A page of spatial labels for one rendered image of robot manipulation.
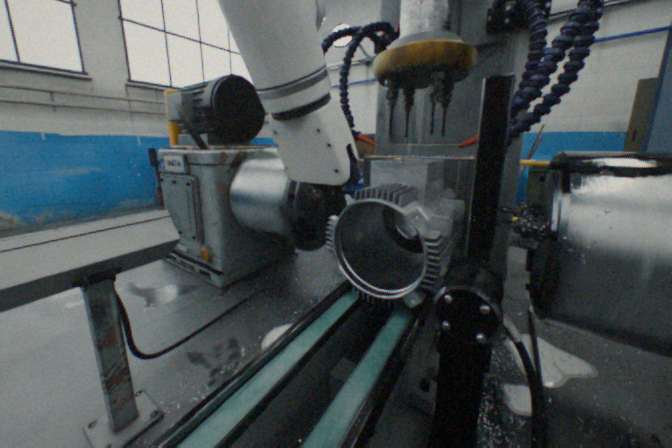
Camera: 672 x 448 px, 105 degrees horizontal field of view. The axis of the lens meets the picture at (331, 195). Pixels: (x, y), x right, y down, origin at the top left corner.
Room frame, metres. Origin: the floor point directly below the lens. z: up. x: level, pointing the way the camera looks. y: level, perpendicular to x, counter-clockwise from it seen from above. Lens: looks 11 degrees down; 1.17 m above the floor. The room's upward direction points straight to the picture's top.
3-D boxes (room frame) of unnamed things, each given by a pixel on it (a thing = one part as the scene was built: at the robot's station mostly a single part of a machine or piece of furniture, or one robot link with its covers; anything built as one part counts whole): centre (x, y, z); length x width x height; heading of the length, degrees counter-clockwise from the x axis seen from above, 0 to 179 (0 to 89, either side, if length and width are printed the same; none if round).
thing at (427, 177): (0.49, -0.15, 1.11); 0.12 x 0.11 x 0.07; 145
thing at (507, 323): (0.38, -0.28, 0.92); 0.45 x 0.13 x 0.24; 146
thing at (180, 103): (0.82, 0.40, 1.16); 0.33 x 0.26 x 0.42; 56
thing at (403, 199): (0.45, -0.12, 1.01); 0.20 x 0.19 x 0.19; 145
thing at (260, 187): (0.69, 0.15, 1.04); 0.37 x 0.25 x 0.25; 56
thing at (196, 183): (0.82, 0.35, 0.99); 0.35 x 0.31 x 0.37; 56
